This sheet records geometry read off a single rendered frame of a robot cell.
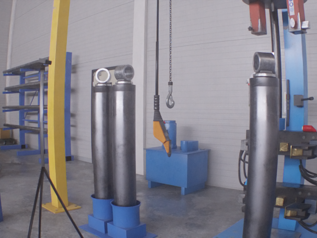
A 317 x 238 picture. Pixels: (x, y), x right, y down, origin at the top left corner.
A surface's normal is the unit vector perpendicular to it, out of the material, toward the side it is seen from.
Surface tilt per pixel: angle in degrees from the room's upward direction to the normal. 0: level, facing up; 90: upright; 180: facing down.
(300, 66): 90
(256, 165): 90
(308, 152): 90
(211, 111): 90
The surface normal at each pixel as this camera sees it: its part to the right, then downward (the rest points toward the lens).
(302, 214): -0.64, 0.02
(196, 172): 0.77, 0.02
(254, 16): -0.79, 0.01
